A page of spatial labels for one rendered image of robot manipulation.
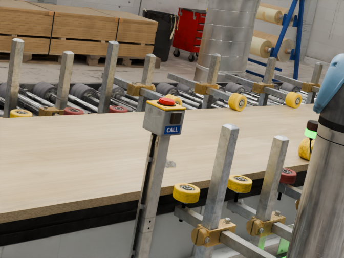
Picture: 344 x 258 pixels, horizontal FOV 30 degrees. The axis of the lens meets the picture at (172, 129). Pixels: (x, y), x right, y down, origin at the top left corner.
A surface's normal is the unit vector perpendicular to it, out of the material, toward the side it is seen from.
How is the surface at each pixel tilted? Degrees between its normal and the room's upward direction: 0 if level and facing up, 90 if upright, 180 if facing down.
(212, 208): 90
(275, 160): 90
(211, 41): 90
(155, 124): 90
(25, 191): 0
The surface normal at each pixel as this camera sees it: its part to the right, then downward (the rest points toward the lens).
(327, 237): -0.08, 0.24
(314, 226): -0.54, 0.12
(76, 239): 0.68, 0.31
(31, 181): 0.18, -0.95
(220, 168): -0.72, 0.05
